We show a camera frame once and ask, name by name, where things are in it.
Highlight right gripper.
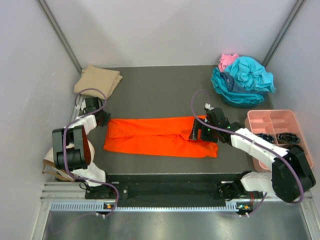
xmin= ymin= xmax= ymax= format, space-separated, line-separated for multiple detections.
xmin=189 ymin=118 xmax=219 ymax=143

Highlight orange t shirt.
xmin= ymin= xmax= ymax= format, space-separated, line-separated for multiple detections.
xmin=103 ymin=116 xmax=219 ymax=158

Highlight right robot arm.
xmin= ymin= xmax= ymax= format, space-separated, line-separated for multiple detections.
xmin=189 ymin=105 xmax=316 ymax=204

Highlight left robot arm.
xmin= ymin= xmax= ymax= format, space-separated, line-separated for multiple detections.
xmin=51 ymin=97 xmax=114 ymax=200

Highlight folded beige t shirt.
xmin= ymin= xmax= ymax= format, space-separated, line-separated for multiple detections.
xmin=73 ymin=65 xmax=123 ymax=100

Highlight pink divided tray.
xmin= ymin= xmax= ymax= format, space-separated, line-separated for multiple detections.
xmin=244 ymin=109 xmax=314 ymax=168

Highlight pink t shirt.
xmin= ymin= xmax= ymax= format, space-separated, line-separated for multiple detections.
xmin=218 ymin=53 xmax=240 ymax=72

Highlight turquoise t shirt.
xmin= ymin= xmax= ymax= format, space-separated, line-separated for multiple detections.
xmin=210 ymin=56 xmax=277 ymax=104

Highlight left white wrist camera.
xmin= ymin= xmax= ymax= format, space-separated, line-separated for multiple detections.
xmin=74 ymin=101 xmax=86 ymax=112

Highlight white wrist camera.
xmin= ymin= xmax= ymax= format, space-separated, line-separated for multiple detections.
xmin=74 ymin=101 xmax=86 ymax=112
xmin=204 ymin=103 xmax=214 ymax=112

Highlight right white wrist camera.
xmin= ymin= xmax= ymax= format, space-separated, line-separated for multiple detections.
xmin=204 ymin=103 xmax=214 ymax=112

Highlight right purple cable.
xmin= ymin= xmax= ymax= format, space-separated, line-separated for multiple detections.
xmin=191 ymin=89 xmax=305 ymax=217

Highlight blue patterned hair tie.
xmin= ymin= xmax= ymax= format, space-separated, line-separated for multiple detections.
xmin=257 ymin=132 xmax=275 ymax=144

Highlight black hair tie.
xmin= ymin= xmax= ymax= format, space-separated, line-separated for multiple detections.
xmin=277 ymin=132 xmax=301 ymax=144

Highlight aluminium frame rail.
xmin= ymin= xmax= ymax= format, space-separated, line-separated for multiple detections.
xmin=39 ymin=181 xmax=313 ymax=201

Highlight dark hair tie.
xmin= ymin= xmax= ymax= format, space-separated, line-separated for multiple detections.
xmin=287 ymin=144 xmax=306 ymax=154

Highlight grey slotted cable duct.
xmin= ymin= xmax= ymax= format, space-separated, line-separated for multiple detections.
xmin=50 ymin=201 xmax=252 ymax=214

